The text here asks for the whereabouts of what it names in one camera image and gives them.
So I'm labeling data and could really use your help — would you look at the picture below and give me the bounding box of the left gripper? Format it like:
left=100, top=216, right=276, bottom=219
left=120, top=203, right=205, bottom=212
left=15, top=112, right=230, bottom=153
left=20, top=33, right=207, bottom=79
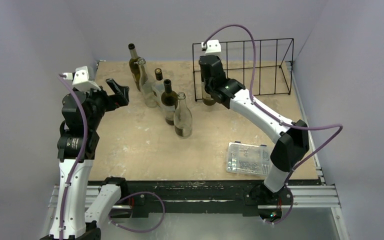
left=79, top=77, right=128, bottom=129

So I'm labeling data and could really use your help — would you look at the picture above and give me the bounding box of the dark green wine bottle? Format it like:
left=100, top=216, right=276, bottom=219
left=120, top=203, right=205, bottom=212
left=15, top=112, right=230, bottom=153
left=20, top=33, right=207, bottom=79
left=201, top=77, right=216, bottom=106

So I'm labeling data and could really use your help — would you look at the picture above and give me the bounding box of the clear bottle black cap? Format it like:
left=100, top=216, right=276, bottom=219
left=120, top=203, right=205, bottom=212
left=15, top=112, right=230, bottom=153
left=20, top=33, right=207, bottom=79
left=152, top=68, right=165, bottom=108

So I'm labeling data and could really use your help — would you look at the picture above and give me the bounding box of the dark green bottle white label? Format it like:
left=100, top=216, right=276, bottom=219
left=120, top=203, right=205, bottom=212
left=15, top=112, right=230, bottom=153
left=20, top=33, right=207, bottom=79
left=160, top=79, right=178, bottom=126

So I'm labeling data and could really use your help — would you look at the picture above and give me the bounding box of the clear slender glass bottle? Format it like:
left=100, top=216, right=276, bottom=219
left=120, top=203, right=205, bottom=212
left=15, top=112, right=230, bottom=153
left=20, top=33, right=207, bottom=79
left=173, top=92, right=193, bottom=138

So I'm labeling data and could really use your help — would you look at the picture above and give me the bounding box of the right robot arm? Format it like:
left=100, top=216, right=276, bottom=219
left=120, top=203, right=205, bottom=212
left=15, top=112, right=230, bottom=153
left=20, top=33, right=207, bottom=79
left=198, top=54, right=310, bottom=204

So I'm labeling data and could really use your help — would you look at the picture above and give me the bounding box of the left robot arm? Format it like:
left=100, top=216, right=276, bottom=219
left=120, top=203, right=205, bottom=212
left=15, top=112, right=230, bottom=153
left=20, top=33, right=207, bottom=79
left=43, top=78, right=130, bottom=240

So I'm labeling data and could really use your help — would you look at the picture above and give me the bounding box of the green bottle silver foil neck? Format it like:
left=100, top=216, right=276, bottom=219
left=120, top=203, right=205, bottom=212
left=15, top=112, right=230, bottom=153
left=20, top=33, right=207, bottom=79
left=128, top=43, right=141, bottom=91

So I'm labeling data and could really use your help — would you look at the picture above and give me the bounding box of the tall clear glass bottle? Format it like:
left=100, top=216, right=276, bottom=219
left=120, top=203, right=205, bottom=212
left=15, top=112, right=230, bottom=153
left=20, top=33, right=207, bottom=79
left=137, top=57, right=157, bottom=108

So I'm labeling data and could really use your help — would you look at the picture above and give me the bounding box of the clear plastic screw box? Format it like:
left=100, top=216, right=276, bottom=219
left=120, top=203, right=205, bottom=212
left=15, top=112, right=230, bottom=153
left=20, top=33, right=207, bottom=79
left=226, top=141, right=272, bottom=177

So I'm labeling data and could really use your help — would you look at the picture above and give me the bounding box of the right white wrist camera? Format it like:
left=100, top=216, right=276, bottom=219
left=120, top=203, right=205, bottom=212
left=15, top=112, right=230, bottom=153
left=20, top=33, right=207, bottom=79
left=201, top=39, right=222, bottom=58

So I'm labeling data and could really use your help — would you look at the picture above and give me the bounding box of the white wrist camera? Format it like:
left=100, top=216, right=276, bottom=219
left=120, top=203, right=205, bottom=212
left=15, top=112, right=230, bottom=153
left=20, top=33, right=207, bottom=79
left=201, top=39, right=222, bottom=58
left=60, top=65, right=101, bottom=92

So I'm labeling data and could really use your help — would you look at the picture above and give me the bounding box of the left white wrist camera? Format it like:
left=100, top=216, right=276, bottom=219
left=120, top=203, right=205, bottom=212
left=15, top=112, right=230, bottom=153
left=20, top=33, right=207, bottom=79
left=60, top=65, right=101, bottom=92

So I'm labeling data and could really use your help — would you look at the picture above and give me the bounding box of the black wire wine rack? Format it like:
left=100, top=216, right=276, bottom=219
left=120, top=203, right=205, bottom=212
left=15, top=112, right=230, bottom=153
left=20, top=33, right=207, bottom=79
left=191, top=38, right=295, bottom=102

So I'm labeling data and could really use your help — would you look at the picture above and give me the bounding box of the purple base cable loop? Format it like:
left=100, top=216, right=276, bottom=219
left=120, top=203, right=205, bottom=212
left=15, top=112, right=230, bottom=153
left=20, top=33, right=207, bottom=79
left=109, top=191, right=167, bottom=234

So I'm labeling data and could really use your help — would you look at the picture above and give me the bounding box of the black aluminium mounting rail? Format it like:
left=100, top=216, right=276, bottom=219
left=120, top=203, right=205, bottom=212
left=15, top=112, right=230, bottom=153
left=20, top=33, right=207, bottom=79
left=47, top=179, right=342, bottom=220

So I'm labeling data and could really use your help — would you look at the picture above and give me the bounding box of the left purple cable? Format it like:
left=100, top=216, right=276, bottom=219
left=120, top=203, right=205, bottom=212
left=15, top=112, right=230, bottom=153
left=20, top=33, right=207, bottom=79
left=57, top=73, right=89, bottom=240

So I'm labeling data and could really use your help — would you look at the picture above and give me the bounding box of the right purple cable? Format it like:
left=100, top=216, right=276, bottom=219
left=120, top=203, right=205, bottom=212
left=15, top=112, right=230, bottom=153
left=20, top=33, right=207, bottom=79
left=203, top=24, right=344, bottom=226

